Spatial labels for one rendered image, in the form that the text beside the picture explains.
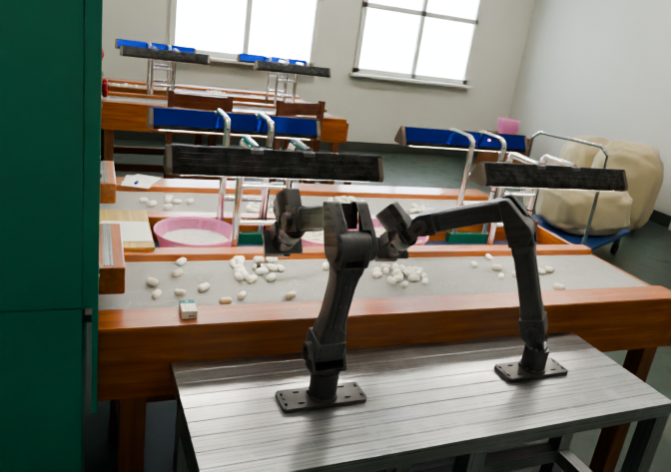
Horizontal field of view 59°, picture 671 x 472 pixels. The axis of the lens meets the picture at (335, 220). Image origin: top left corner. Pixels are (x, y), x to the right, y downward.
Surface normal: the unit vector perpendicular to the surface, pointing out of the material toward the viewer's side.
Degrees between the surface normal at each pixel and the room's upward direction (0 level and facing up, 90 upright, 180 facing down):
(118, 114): 90
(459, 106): 90
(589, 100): 90
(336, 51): 90
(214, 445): 0
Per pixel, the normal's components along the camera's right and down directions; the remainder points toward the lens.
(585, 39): -0.91, 0.00
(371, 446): 0.14, -0.94
